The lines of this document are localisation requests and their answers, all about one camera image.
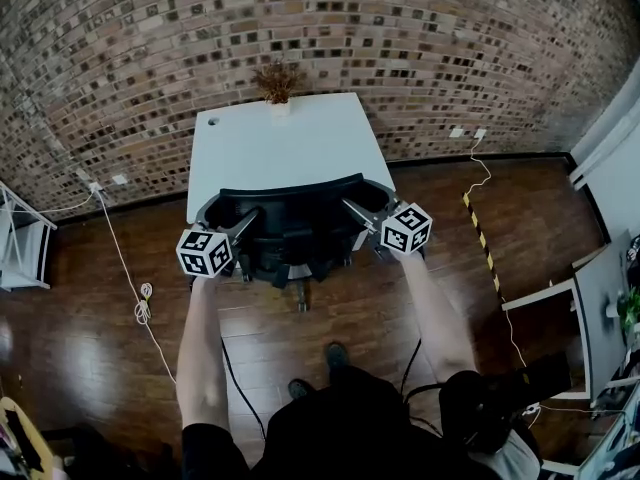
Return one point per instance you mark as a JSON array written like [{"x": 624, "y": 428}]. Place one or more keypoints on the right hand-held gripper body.
[{"x": 405, "y": 230}]

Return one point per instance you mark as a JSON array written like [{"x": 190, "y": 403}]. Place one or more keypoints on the person's left shoe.
[{"x": 299, "y": 389}]

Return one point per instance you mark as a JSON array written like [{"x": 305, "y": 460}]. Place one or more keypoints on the yellow black floor tape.
[{"x": 482, "y": 243}]

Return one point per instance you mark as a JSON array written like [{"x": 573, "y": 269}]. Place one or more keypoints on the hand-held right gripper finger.
[{"x": 360, "y": 214}]

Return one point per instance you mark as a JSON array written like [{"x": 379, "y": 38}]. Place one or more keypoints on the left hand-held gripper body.
[{"x": 202, "y": 253}]

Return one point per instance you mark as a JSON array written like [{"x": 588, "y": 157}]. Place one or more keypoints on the black mesh office chair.
[{"x": 300, "y": 218}]

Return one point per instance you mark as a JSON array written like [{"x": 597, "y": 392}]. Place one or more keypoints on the person's black clothing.
[{"x": 340, "y": 433}]

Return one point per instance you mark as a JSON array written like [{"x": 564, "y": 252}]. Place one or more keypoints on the black waist pack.
[{"x": 475, "y": 408}]

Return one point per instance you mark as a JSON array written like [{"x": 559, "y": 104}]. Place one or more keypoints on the dried plant in white pot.
[{"x": 279, "y": 85}]

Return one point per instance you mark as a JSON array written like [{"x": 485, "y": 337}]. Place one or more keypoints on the yellow cloth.
[{"x": 30, "y": 428}]

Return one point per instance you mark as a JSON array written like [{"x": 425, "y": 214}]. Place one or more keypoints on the person's right shoe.
[{"x": 336, "y": 355}]

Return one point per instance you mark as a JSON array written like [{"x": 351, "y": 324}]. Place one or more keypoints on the white table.
[{"x": 285, "y": 153}]

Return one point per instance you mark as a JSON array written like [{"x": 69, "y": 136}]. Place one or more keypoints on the person's left forearm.
[{"x": 202, "y": 358}]

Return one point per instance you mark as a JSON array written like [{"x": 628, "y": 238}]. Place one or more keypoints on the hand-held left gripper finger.
[{"x": 247, "y": 223}]

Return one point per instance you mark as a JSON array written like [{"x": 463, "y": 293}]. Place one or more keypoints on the person's shoe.
[
  {"x": 336, "y": 355},
  {"x": 299, "y": 389}
]

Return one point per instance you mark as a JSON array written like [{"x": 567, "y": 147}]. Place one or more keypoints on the white wall socket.
[
  {"x": 480, "y": 134},
  {"x": 456, "y": 132},
  {"x": 120, "y": 179},
  {"x": 96, "y": 186}
]

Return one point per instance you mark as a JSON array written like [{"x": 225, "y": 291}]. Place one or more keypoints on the person's right forearm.
[{"x": 440, "y": 318}]

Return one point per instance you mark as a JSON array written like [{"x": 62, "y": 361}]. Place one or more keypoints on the green potted plant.
[{"x": 629, "y": 308}]

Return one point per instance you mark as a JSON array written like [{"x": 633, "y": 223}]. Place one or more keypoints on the grey desk with white legs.
[{"x": 600, "y": 308}]

